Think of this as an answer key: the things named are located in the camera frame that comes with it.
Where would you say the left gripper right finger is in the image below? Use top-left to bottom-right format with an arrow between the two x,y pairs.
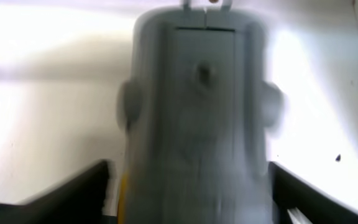
268,161 -> 358,224

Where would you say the grey and yellow toy truck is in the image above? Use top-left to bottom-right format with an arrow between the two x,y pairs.
116,0 -> 286,224

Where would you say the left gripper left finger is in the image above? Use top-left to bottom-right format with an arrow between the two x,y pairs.
0,159 -> 110,224

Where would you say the white shelf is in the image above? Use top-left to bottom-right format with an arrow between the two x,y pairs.
0,0 -> 358,223

